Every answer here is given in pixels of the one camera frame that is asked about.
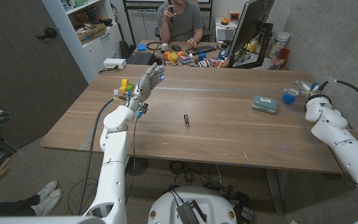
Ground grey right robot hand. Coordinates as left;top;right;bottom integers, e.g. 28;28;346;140
280;80;321;97

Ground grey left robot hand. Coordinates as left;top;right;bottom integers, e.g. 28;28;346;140
128;62;166;113

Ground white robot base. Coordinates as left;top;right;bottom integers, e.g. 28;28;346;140
147;185;238;224

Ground blue spiky stress ball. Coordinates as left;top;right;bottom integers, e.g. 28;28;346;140
282;92;296;105

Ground teal soap box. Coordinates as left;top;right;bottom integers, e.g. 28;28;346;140
252;95;279;114

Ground cardboard box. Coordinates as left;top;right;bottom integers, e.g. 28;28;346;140
77;23;108;45

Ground black electronics box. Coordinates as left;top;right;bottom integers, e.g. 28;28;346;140
175;201;200;224

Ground yellow green toy blocks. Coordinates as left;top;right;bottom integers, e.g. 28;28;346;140
119;78;135;94

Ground dark laptop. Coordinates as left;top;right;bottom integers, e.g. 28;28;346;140
126;51;154;65

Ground white power strip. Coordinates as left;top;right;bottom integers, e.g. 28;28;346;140
103;58;127;70

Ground white plastic tub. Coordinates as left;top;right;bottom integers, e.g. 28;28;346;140
268;31;291;58

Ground white shelf cabinet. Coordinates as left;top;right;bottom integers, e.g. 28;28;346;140
42;0;124;84

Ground black keyboard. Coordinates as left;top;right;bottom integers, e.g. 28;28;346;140
185;45;217;56

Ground person in grey t-shirt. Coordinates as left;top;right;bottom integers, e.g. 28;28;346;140
156;0;204;48

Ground round black floor grate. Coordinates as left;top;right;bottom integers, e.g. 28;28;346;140
125;157;150;177

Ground black computer monitor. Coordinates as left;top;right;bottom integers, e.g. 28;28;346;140
227;0;275;69

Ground grey table leg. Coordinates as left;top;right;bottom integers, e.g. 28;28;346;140
264;169;285;215

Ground white sneaker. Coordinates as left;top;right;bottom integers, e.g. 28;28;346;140
31;188;63;217
37;180;58;202

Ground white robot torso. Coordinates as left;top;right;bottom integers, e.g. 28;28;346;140
0;215;105;224

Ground person in black trousers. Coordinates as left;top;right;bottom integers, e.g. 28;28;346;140
0;194;40;218

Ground thin brown cable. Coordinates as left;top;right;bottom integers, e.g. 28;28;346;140
124;118;139;205

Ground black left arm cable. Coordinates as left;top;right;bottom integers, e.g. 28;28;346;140
76;96;127;215

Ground black door handle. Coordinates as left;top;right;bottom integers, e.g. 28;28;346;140
35;27;58;40

